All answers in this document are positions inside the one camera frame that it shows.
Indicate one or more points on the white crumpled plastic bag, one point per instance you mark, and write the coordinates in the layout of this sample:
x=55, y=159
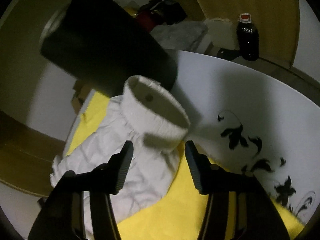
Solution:
x=185, y=36

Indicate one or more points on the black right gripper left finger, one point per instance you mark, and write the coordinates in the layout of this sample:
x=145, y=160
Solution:
x=62, y=215

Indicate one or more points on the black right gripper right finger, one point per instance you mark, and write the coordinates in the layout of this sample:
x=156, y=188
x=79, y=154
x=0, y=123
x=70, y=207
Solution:
x=238, y=207

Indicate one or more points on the brown wooden door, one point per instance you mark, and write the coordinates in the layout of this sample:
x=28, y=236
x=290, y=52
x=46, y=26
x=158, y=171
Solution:
x=276, y=20

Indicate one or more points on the dark soda bottle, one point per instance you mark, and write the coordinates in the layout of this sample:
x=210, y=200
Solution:
x=248, y=38

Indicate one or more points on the yellow blanket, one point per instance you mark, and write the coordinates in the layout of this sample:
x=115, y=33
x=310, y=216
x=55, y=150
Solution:
x=178, y=215

